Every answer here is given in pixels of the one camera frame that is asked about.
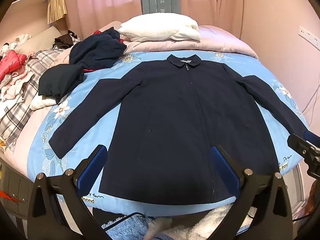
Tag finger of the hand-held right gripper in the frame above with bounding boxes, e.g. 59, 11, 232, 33
287, 133, 316, 158
303, 130, 320, 146

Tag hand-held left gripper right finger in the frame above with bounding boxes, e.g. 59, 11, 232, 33
211, 144, 293, 240

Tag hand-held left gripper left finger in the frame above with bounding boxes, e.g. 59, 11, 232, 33
27, 144, 112, 240

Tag navy zip jacket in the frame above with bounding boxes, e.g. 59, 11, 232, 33
48, 53, 309, 205

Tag pile of pale clothes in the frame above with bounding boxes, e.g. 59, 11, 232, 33
0, 62, 34, 103

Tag navy clothes pile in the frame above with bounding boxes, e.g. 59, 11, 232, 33
69, 27, 128, 72

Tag fluffy blue white robe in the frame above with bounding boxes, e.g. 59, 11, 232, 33
102, 202, 258, 240

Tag grey bed base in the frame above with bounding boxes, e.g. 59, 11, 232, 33
0, 159, 33, 217

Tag white garment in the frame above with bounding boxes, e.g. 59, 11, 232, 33
29, 96, 59, 110

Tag plaid blanket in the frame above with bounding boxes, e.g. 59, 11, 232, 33
0, 49, 66, 153

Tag dark folded garment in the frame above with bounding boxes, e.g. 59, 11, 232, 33
38, 64, 85, 105

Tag blue floral bedsheet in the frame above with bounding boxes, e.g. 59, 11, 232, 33
27, 50, 310, 212

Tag pink quilt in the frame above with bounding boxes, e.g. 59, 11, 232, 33
122, 25, 259, 59

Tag brown garment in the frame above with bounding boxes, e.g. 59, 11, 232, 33
52, 30, 81, 50

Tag red puffer jacket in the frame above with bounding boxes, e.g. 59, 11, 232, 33
0, 50, 27, 82

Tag beige headboard cushion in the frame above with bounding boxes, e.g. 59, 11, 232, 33
15, 26, 63, 55

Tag stuffed toys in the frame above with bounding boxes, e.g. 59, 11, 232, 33
0, 34, 32, 57

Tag white folded fluffy blanket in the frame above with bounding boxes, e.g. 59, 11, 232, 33
117, 12, 202, 43

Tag grey wall cable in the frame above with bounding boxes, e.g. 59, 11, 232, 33
301, 79, 320, 113

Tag black cable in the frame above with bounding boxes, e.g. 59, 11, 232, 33
101, 212, 146, 233

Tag white wall socket strip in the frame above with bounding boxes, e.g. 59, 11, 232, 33
299, 26, 320, 47

